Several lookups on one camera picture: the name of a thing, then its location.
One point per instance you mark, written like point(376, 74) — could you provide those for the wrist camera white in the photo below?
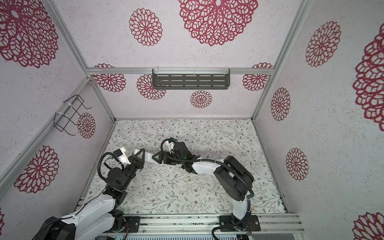
point(170, 143)
point(121, 155)

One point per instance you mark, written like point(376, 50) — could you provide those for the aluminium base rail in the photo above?
point(204, 223)

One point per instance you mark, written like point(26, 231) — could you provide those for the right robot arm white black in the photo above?
point(234, 178)

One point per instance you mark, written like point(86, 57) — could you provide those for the black wire wall basket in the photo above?
point(72, 109)

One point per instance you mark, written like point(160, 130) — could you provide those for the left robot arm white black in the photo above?
point(101, 213)

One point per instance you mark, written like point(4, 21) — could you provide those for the white remote control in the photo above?
point(147, 156)

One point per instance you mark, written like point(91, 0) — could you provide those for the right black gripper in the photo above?
point(163, 154)

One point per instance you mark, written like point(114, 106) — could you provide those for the dark grey wall shelf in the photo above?
point(191, 81)

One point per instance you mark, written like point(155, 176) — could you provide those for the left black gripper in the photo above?
point(137, 162)

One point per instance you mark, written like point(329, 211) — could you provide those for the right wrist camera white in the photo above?
point(170, 143)

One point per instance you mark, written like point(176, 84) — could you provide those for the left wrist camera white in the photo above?
point(121, 155)

